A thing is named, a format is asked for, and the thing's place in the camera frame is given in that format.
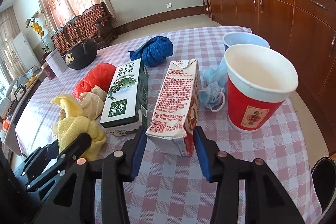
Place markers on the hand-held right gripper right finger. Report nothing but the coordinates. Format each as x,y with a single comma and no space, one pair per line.
203,158

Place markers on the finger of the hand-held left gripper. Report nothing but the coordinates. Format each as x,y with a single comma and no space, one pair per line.
36,159
74,146

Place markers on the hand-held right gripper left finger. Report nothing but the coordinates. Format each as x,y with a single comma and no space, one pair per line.
137,155

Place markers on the red and white milk carton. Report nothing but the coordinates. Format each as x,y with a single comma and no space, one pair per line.
170,98

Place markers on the blue towel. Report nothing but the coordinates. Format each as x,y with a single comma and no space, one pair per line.
155,52

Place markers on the blue paper cup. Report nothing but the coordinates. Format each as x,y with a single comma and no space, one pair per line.
237,39

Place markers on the yellow cloth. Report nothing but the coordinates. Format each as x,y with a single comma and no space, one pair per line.
71,121

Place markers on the pink checkered tablecloth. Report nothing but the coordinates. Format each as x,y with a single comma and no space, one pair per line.
183,192

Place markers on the crumpled beige tissue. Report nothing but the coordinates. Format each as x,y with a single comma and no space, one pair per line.
90,103

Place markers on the cluttered low sideboard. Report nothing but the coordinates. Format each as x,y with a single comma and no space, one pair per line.
15,108

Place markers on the light blue face mask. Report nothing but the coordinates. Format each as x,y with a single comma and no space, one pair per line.
211,98
216,74

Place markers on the green milk carton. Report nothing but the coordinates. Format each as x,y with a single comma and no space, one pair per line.
123,92

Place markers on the red paper cup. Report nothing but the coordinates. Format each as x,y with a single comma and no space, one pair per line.
246,108

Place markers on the red plastic bag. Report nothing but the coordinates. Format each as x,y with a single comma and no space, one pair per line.
92,77

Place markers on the dark red tin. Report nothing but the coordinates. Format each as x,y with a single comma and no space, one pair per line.
48,72

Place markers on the white box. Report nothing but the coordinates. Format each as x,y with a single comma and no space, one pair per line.
56,64

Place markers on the black iron teapot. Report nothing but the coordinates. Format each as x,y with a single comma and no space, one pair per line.
81,56

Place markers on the white refrigerator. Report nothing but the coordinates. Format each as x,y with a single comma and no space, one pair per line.
23,50

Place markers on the black round bin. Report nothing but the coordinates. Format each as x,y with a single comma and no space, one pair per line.
325,182

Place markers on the beige side curtain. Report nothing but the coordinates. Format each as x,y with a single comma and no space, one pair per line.
9,37

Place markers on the yellow flower decoration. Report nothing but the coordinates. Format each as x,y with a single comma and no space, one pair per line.
36,27

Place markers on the wooden sofa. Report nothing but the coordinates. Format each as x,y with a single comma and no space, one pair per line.
89,22

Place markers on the long wooden cabinet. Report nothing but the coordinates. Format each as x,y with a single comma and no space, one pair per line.
275,19

